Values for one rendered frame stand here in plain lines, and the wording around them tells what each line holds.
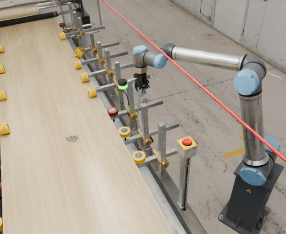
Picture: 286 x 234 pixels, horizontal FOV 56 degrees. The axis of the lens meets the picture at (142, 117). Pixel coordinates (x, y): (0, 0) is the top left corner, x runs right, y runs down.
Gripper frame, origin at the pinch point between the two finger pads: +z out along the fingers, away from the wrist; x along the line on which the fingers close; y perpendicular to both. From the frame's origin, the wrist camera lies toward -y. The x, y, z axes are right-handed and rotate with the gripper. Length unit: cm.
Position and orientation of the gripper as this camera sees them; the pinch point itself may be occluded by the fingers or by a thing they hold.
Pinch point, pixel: (141, 94)
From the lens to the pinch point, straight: 195.3
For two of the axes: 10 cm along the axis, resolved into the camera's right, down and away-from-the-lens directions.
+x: 9.2, -2.9, 2.8
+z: 0.5, 7.7, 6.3
